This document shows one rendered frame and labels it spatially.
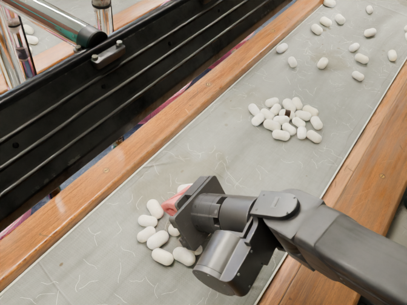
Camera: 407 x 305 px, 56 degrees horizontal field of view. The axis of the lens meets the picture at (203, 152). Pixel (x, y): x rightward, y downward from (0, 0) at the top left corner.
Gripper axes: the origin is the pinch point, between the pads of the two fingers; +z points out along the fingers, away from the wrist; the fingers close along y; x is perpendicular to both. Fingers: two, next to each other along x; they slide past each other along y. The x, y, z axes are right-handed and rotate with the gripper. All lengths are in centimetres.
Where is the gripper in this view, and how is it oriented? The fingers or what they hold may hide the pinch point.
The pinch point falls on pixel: (166, 207)
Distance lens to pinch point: 63.7
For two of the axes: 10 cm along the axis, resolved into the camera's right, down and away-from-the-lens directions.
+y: -5.8, 5.8, -5.8
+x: 4.3, 8.2, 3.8
